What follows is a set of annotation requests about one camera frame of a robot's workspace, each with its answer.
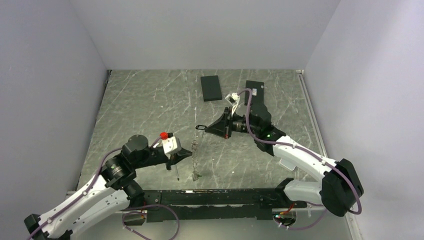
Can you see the left black box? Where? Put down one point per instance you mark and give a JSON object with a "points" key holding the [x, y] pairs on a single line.
{"points": [[211, 88]]}

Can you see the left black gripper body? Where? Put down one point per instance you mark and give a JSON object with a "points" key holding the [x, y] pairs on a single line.
{"points": [[153, 158]]}

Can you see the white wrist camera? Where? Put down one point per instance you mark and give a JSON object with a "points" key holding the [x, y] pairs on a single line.
{"points": [[234, 100], [170, 143]]}

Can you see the black key tag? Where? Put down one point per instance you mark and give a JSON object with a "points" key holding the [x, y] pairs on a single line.
{"points": [[200, 127]]}

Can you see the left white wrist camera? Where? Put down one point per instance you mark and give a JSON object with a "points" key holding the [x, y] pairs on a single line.
{"points": [[170, 143]]}

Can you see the right black box with label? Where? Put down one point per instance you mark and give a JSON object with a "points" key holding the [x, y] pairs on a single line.
{"points": [[258, 91]]}

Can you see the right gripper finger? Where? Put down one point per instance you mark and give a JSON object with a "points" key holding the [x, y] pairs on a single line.
{"points": [[219, 131], [220, 124]]}

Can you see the yellow black screwdriver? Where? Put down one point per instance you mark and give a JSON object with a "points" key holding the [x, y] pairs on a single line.
{"points": [[175, 170]]}

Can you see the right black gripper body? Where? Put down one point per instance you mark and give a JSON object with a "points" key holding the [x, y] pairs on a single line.
{"points": [[236, 123]]}

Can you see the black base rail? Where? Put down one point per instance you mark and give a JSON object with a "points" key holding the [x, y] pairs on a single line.
{"points": [[209, 204]]}

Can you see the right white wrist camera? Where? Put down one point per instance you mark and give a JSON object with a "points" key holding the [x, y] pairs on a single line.
{"points": [[234, 100]]}

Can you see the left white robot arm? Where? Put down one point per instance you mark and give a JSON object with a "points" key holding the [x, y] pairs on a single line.
{"points": [[111, 188]]}

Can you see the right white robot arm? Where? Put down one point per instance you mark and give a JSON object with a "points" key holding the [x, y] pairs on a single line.
{"points": [[336, 185]]}

